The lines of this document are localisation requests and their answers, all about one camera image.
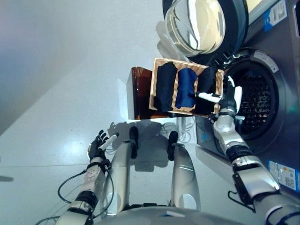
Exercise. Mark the black right robot foot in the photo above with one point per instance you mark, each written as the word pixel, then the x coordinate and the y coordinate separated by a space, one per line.
pixel 173 140

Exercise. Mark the round glass washing machine door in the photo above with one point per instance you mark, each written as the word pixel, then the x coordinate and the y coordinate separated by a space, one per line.
pixel 194 25

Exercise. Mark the black garment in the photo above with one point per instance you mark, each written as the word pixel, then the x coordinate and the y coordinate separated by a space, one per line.
pixel 165 86
pixel 207 79

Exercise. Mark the colourful energy label sticker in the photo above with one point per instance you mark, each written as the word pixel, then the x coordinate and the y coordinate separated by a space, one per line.
pixel 284 174

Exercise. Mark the silver robot torso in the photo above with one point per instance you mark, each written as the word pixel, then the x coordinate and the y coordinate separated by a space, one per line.
pixel 164 218

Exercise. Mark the rectangular wicker laundry basket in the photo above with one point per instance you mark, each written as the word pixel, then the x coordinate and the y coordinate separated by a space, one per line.
pixel 153 79

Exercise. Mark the silver right robot leg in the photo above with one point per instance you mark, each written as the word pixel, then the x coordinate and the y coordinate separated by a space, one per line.
pixel 184 178

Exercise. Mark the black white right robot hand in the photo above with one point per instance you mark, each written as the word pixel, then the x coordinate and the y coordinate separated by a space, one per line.
pixel 230 98

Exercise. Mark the black robot foot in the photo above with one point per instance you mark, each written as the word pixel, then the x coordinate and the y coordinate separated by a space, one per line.
pixel 133 136
pixel 173 140

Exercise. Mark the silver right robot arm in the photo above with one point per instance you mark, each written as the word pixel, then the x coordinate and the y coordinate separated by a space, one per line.
pixel 253 173

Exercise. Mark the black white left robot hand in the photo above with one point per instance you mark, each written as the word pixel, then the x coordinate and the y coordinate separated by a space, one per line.
pixel 96 150

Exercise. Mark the blue white label sticker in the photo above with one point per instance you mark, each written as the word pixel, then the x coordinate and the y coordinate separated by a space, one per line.
pixel 274 16

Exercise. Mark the grey front-load washing machine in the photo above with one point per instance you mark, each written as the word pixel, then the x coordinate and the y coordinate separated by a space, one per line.
pixel 288 77

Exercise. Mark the blue garment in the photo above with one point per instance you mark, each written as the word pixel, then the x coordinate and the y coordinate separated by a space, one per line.
pixel 186 89

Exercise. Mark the black left robot foot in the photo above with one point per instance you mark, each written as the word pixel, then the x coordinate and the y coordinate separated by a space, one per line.
pixel 133 136

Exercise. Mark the amber translucent acrylic stool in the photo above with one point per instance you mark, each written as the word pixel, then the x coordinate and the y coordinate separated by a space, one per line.
pixel 140 93

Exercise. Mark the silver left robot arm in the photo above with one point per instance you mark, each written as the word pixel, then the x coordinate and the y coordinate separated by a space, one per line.
pixel 91 178

